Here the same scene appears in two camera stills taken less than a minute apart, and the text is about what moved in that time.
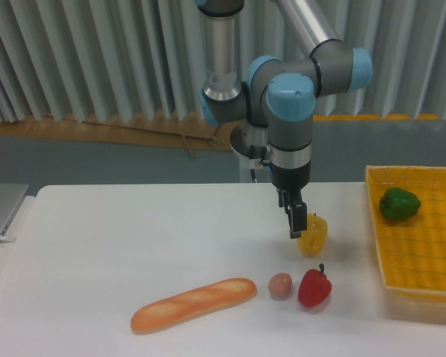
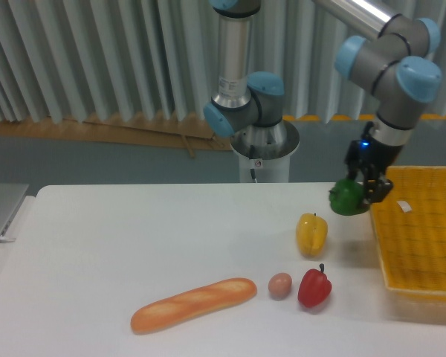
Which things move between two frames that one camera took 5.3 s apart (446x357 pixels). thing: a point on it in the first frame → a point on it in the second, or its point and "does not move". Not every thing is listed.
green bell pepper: x=398 y=204 → x=347 y=197
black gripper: x=289 y=182 → x=369 y=151
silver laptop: x=1 y=202 does not move
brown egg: x=280 y=285 does not move
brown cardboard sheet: x=188 y=132 does not move
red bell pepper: x=314 y=288 does not move
